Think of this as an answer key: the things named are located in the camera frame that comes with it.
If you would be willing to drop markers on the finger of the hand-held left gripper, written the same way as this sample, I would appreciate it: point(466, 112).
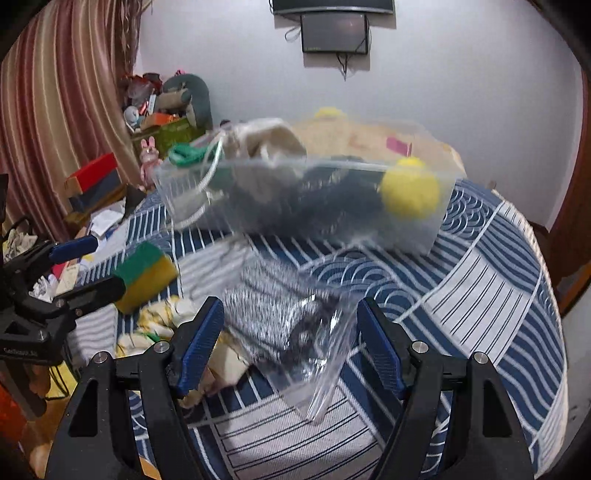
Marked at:
point(74, 248)
point(97, 293)

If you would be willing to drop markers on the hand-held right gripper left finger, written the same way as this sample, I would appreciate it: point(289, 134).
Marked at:
point(203, 339)

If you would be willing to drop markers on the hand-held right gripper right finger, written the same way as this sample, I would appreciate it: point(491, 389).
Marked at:
point(378, 346)

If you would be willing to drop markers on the green and yellow sponge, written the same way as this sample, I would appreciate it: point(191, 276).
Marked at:
point(147, 277)

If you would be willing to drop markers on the clear plastic zip bag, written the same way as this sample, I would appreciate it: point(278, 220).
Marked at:
point(277, 314)

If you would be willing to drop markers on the clear plastic storage box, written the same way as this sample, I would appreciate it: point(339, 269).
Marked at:
point(332, 221)

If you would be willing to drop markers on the pile of white papers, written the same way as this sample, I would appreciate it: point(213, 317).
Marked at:
point(106, 221)

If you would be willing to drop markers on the yellow and white cloth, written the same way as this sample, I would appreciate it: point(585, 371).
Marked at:
point(157, 323)

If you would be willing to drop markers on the red and blue box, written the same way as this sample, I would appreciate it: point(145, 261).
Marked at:
point(94, 177)

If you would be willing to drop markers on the blue patterned bed blanket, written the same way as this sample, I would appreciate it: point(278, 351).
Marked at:
point(461, 300)

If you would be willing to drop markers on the pink bunny toy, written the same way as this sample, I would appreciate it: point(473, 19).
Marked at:
point(148, 159)

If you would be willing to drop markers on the green plastic clip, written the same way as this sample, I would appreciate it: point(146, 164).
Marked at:
point(187, 154)

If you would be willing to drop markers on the green cardboard box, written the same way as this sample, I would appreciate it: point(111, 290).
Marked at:
point(173, 131)

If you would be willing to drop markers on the striped red curtain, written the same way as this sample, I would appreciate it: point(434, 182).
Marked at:
point(64, 92)

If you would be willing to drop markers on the black cloth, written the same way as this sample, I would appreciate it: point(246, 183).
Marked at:
point(332, 194)

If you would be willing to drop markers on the yellow foam ball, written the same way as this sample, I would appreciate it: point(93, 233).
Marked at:
point(408, 189)

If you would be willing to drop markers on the grey plush toy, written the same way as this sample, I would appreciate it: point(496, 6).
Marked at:
point(189, 97)

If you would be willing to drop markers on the pink tag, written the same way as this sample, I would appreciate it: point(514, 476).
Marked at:
point(399, 145)

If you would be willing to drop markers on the beige pillow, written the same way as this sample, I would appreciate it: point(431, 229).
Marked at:
point(360, 136)

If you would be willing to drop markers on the small yellow pompom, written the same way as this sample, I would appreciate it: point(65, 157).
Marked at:
point(328, 113)

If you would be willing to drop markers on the brown wooden panel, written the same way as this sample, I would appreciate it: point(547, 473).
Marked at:
point(575, 207)

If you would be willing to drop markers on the wall-mounted black monitor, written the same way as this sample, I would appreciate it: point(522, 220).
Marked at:
point(334, 32)

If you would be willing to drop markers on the black wall shelf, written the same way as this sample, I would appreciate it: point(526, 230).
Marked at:
point(332, 5)

